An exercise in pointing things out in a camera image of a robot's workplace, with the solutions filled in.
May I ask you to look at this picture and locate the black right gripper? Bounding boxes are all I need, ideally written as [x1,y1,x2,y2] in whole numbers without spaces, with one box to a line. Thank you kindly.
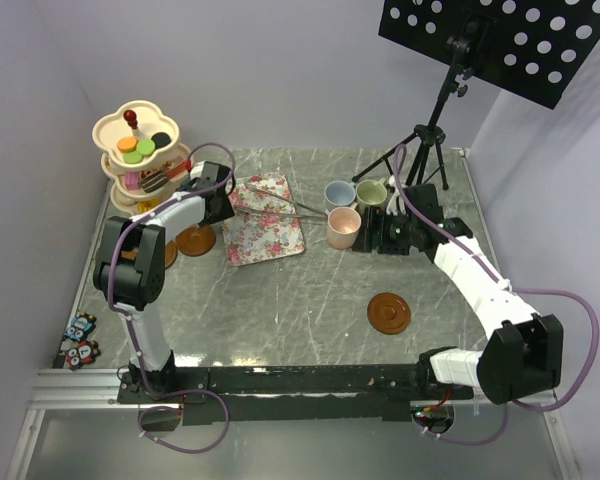
[351,206,419,257]

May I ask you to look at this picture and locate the pink mug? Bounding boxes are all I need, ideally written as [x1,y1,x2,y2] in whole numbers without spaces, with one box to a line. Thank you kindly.
[327,207,362,250]

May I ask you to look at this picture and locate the brown wooden coaster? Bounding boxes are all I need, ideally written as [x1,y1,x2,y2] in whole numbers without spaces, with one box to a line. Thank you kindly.
[175,225,216,257]
[164,241,178,269]
[367,292,412,335]

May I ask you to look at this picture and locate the floral serving tray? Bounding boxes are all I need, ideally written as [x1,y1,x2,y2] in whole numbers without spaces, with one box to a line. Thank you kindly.
[222,172,305,267]

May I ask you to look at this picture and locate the pink toy cake slice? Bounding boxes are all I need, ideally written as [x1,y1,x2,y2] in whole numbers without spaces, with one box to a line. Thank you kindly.
[162,157,189,179]

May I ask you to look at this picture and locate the chocolate layer toy cake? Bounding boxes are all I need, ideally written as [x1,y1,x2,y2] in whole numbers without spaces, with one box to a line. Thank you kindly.
[139,169,169,193]

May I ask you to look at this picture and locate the metal serving tongs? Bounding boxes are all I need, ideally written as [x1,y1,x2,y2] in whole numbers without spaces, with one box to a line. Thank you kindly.
[233,183,327,221]

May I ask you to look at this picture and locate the yellow toy tart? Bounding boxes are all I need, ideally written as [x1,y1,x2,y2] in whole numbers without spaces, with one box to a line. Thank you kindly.
[137,200,160,213]

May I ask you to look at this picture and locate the cream three-tier dessert stand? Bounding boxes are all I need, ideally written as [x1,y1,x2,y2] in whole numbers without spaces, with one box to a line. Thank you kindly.
[92,100,195,215]

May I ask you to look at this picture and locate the black toy cookie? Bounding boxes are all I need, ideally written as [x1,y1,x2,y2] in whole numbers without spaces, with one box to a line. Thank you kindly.
[151,132,172,149]

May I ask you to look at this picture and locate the pink toy popsicle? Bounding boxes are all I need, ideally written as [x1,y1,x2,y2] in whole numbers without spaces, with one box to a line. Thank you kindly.
[123,171,141,191]

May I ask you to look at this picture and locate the green toy macaron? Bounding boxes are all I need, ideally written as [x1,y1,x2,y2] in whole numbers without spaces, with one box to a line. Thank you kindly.
[123,150,144,165]
[136,138,156,157]

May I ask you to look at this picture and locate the orange toy macaron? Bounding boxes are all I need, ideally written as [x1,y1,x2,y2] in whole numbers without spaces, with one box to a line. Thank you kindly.
[116,136,138,153]

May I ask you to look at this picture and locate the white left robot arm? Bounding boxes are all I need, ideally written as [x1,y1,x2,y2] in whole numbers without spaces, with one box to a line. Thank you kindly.
[93,162,235,402]

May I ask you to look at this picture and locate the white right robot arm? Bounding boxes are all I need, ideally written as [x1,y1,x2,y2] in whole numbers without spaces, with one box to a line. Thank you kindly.
[354,184,564,405]

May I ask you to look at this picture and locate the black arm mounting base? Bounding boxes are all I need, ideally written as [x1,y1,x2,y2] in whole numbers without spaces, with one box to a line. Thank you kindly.
[117,364,474,426]

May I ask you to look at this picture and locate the light green mug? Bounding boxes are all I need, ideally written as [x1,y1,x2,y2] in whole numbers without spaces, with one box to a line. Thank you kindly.
[356,179,388,214]

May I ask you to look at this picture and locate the light blue mug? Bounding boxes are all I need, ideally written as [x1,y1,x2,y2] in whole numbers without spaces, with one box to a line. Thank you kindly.
[324,180,356,213]

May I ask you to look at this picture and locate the black perforated calibration board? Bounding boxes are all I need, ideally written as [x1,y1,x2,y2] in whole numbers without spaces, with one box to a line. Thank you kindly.
[378,1,600,109]

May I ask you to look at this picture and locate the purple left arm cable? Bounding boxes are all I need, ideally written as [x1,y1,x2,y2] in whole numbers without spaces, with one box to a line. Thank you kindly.
[107,142,238,455]

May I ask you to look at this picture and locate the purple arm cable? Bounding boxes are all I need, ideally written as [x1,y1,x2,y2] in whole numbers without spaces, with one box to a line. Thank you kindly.
[107,142,238,455]
[392,143,600,446]

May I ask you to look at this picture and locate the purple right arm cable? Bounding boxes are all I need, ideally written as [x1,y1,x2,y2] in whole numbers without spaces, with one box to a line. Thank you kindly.
[392,143,600,446]

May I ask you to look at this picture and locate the aluminium frame rail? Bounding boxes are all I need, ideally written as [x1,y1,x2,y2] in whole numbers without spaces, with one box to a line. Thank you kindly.
[6,369,134,479]

